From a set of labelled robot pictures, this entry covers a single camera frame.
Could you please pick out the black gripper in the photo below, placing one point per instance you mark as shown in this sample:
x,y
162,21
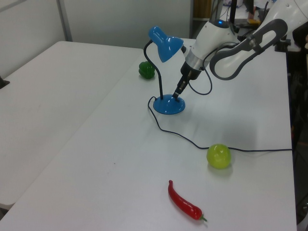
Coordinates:
x,y
191,71

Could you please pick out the blue desk lamp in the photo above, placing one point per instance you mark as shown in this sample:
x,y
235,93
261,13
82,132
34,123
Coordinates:
x,y
168,48

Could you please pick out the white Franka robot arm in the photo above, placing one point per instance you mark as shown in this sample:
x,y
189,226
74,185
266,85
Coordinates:
x,y
211,36

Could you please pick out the green bell pepper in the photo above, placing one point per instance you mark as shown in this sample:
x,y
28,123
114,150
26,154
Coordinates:
x,y
146,70

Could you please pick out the light green apple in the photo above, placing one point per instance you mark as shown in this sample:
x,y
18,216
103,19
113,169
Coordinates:
x,y
219,156

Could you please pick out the black stand pole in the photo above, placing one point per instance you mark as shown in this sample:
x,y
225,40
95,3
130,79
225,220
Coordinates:
x,y
233,9

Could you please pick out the yellow object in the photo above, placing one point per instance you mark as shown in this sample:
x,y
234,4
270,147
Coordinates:
x,y
253,21

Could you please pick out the black table clamp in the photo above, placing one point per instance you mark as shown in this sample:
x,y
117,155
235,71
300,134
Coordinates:
x,y
282,45

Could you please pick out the red chili pepper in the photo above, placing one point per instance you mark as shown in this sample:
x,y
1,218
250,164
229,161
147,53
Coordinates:
x,y
183,204

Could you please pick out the grey metal shelf frame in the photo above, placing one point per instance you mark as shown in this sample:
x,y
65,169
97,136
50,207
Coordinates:
x,y
191,19

